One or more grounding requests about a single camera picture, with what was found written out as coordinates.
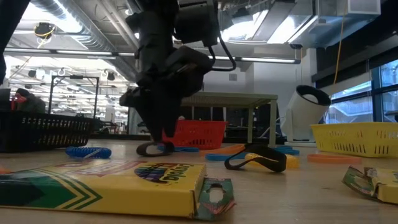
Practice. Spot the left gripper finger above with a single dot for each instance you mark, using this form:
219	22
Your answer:
173	115
155	121

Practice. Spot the Crayola crayon box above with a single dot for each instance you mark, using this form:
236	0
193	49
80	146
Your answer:
109	193
385	186

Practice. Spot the red plastic basket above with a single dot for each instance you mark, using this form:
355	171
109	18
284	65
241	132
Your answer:
202	133

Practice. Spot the green perforated metal shelf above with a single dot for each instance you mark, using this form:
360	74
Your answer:
230	100

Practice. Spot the long ceiling light bar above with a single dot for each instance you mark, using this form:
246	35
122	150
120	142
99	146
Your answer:
84	53

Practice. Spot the black plastic basket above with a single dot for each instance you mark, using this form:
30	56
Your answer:
46	130

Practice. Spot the small black block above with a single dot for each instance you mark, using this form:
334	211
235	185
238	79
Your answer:
273	160

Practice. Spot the person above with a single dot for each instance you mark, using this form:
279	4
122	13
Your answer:
31	104

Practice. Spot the yellow silicone wristband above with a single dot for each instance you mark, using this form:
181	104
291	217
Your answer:
292	161

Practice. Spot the yellow plastic basket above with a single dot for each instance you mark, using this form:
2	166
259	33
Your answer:
329	130

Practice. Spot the black metal stand frame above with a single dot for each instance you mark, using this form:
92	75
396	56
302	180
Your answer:
73	76

